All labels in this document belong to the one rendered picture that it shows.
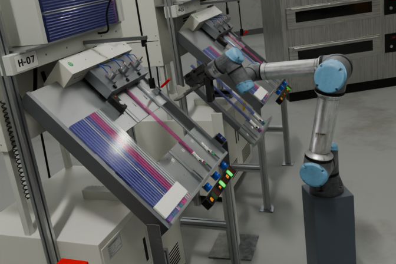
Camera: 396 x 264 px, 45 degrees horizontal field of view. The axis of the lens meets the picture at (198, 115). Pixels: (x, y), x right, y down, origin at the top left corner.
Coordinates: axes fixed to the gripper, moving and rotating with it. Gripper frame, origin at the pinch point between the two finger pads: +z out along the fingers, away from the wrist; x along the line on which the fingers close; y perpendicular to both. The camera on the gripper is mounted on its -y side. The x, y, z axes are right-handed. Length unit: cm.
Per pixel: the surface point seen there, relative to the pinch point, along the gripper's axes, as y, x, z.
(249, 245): -96, -39, 38
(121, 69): 25.2, 11.2, 10.9
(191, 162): -25.9, 17.2, 4.4
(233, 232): -73, -10, 24
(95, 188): -13, 24, 52
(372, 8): -44, -362, -57
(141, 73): 19.0, 2.0, 9.3
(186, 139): -17.4, 5.6, 6.6
